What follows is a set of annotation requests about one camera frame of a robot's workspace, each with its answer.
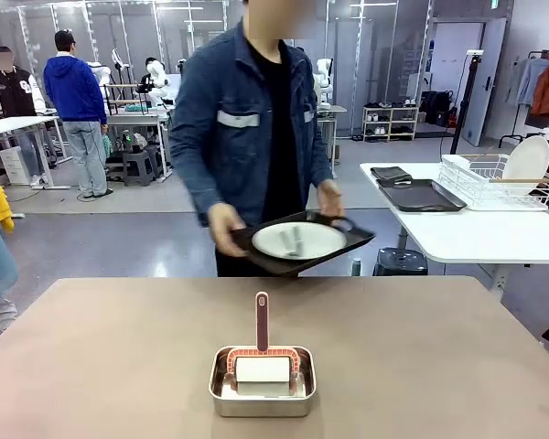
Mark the grey door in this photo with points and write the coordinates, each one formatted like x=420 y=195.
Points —
x=485 y=82

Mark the person in black varsity jacket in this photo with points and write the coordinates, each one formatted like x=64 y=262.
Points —
x=16 y=91

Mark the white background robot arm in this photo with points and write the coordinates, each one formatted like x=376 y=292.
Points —
x=158 y=82
x=324 y=82

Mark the large white plate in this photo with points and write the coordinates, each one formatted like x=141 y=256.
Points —
x=528 y=157

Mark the person in denim jacket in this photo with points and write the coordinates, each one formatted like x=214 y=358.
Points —
x=238 y=151

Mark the pink lint roller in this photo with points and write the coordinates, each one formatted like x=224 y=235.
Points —
x=261 y=320

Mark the white desk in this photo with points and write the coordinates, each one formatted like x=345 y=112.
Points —
x=18 y=124

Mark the person's right hand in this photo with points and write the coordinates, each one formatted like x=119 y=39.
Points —
x=224 y=228

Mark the grey cylindrical utensil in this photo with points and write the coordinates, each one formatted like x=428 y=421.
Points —
x=298 y=242

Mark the person's left forearm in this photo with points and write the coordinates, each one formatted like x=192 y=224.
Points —
x=321 y=171

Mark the person's right forearm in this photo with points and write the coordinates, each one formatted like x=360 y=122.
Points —
x=206 y=196

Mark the dark folded cloth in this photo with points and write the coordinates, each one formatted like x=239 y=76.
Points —
x=390 y=174

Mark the stainless steel rectangular container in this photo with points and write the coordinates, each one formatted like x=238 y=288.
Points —
x=261 y=407

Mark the black backpack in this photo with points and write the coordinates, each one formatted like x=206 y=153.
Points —
x=439 y=110

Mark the person's left hand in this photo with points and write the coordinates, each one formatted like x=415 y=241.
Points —
x=331 y=199

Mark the black tripod stand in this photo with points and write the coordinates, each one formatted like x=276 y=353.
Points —
x=467 y=100

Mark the black clothes rack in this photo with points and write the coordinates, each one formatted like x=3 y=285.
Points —
x=508 y=128

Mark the light blue hanging shirt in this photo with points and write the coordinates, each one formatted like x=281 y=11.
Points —
x=528 y=80

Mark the grey plastic stool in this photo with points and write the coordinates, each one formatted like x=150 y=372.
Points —
x=139 y=167

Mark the white side table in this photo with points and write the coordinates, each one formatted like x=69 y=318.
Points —
x=462 y=233

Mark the white round dinner plate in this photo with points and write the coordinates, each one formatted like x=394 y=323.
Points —
x=320 y=240

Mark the person in blue hoodie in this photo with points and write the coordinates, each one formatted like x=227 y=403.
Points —
x=75 y=91

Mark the white shoe rack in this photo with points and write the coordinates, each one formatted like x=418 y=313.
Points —
x=389 y=122

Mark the black plastic stool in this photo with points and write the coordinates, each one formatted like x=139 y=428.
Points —
x=400 y=263

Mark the white drawer cabinet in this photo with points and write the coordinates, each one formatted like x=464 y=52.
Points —
x=13 y=164

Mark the black rectangular serving tray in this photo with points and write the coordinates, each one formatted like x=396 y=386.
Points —
x=357 y=238

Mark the white background workbench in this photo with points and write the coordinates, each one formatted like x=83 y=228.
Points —
x=135 y=120

